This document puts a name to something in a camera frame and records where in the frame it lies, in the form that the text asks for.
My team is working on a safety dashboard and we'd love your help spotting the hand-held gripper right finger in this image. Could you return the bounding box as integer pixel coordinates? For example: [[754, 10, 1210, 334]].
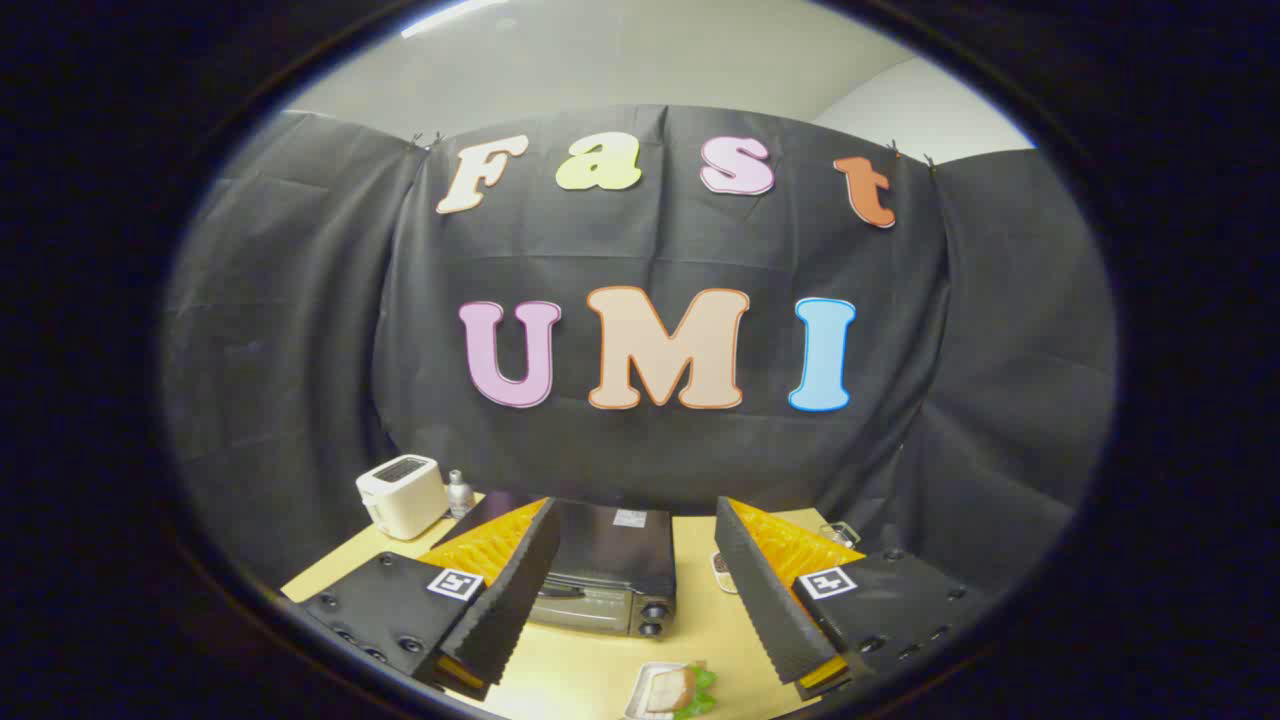
[[714, 497, 986, 701]]

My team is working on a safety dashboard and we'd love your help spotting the white plate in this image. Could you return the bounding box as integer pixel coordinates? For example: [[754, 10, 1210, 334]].
[[624, 660, 701, 720]]

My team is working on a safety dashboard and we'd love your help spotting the white pop-up toaster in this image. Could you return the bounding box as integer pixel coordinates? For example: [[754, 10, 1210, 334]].
[[356, 455, 450, 542]]

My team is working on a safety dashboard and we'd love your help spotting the black backdrop cloth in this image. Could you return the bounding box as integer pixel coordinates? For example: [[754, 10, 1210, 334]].
[[160, 105, 1119, 591]]

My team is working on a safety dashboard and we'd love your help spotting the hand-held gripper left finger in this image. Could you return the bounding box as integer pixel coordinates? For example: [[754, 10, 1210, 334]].
[[298, 497, 563, 701]]

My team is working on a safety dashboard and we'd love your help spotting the lettuce sandwich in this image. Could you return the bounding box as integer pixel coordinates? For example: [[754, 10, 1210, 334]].
[[645, 663, 717, 720]]

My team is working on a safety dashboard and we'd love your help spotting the black toaster oven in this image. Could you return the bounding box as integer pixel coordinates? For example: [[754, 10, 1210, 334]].
[[435, 493, 678, 639]]

